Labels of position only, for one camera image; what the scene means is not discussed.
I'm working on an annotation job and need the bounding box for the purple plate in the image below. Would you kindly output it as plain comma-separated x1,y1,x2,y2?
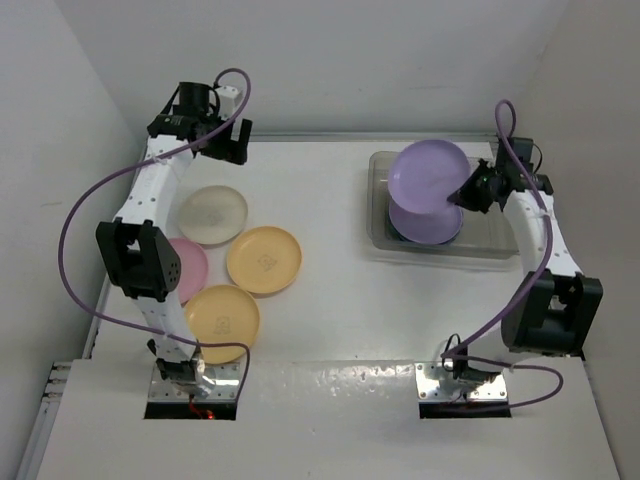
387,139,471,215
388,200,463,245

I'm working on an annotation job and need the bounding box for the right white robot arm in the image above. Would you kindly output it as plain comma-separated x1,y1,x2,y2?
442,137,603,385

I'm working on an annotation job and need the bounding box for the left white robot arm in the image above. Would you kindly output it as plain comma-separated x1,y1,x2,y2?
96,82,252,384

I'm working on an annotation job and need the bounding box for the clear plastic bin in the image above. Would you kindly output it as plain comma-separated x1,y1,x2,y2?
367,151,518,260

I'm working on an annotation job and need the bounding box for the cream plate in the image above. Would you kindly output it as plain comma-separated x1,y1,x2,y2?
177,185,248,246

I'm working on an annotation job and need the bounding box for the far yellow plate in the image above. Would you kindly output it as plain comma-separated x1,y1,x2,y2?
226,226,303,295

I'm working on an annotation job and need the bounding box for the yellow plate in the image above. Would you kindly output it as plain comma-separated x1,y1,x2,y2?
184,285,261,347
226,226,303,295

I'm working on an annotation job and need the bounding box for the pink plate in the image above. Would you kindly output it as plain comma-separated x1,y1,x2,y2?
169,238,209,305

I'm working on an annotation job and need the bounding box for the near yellow plate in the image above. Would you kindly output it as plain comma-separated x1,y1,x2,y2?
184,285,261,347

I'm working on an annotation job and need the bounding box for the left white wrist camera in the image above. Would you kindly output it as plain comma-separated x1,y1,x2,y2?
214,85,244,119

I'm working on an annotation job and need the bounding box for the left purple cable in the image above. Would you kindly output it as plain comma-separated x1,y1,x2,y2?
57,68,252,401

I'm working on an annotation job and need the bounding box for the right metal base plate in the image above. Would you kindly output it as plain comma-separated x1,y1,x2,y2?
414,362,508,405

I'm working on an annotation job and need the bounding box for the metal base plate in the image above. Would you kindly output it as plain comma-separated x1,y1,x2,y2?
414,362,508,405
148,356,241,404

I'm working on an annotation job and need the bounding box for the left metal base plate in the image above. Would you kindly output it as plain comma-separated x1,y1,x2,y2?
148,356,241,404

